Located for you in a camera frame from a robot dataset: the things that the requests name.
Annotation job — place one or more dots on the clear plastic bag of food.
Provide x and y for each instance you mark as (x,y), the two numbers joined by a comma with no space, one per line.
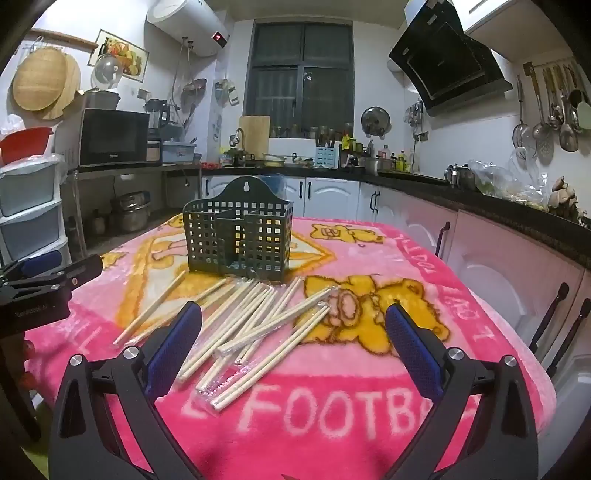
(503,182)

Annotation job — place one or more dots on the round woven bamboo tray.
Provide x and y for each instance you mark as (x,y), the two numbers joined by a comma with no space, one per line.
(39,81)

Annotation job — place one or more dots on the light blue plastic box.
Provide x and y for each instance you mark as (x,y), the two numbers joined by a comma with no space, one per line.
(178,153)

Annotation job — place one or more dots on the row of jars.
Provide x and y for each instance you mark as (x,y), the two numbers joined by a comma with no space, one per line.
(314,131)

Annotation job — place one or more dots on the dark green chopstick holder basket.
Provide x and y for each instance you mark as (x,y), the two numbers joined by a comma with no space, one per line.
(258,240)

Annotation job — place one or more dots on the steel cooking pot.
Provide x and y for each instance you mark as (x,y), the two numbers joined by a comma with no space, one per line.
(371,166)

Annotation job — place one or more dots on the red plastic basin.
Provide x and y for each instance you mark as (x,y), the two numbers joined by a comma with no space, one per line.
(23,145)

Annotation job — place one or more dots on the fruit wall poster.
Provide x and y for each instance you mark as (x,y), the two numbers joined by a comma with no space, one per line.
(131,55)

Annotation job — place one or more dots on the round wooden board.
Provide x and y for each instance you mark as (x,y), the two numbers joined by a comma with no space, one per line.
(73,87)

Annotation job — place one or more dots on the white upper cabinet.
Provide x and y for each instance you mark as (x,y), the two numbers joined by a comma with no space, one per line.
(503,18)

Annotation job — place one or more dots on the group of condiment bottles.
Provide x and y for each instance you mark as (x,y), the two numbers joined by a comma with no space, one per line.
(397,160)

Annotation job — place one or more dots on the glass pot lid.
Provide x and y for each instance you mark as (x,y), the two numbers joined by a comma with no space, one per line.
(107,71)

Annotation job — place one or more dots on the brown lumpy food heap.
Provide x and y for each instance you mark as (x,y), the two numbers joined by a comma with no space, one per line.
(564,196)

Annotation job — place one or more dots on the dark framed window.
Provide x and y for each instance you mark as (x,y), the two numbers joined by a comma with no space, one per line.
(298,78)

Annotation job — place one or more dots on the metal shelf rack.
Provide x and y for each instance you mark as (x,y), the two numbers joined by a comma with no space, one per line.
(138,177)

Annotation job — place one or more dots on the hanging steel bowl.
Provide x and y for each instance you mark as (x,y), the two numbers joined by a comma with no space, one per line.
(194,90)

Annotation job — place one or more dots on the black range hood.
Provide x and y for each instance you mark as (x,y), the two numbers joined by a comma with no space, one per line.
(443,64)

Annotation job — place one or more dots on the pile of wooden chopsticks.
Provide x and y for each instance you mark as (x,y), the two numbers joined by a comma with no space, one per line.
(258,314)

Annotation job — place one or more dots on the wooden cutting board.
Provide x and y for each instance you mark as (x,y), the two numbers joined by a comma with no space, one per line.
(255,134)

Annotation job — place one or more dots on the row of hanging cooking utensils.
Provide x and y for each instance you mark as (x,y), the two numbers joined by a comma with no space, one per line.
(554,120)

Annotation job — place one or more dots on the black blender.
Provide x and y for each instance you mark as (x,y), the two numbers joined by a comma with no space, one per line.
(156,115)

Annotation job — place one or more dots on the black microwave oven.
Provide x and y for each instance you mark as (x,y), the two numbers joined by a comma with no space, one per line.
(113,138)

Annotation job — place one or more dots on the steel lidded canister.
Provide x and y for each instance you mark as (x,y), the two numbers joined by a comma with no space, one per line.
(466,179)

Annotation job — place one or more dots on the yellow pot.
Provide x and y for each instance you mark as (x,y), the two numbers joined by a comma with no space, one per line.
(274,161)

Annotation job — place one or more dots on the metal faucet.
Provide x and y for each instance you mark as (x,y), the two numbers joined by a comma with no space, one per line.
(238,136)

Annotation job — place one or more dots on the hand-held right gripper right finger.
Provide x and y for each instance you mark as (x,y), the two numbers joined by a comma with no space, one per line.
(413,350)

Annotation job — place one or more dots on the hanging steel pot lid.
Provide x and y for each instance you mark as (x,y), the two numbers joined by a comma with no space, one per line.
(375,121)

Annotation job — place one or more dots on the plastic drawer cabinet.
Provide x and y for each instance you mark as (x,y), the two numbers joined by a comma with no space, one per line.
(27,207)

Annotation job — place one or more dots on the pink printed blanket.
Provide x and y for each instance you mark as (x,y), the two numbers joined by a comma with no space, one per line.
(323,415)

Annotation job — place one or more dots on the white water heater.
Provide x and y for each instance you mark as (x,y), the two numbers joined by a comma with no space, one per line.
(184,23)

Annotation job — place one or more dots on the blue plastic bag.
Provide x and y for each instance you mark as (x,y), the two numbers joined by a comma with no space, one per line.
(277,180)

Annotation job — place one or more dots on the stacked steel pots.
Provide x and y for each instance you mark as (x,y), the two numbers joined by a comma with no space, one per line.
(131,212)

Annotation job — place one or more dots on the wall socket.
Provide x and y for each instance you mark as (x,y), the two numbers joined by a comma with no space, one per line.
(144,93)

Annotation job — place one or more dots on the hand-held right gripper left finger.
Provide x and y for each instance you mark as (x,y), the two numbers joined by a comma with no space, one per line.
(173,350)

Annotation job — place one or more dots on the steel kettle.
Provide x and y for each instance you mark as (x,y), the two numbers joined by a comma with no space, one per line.
(451,175)

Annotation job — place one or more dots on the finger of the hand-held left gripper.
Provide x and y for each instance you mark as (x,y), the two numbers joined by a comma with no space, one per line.
(44,264)
(69,277)

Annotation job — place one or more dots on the blue knife block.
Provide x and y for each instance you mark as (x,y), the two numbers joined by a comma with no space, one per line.
(327,158)

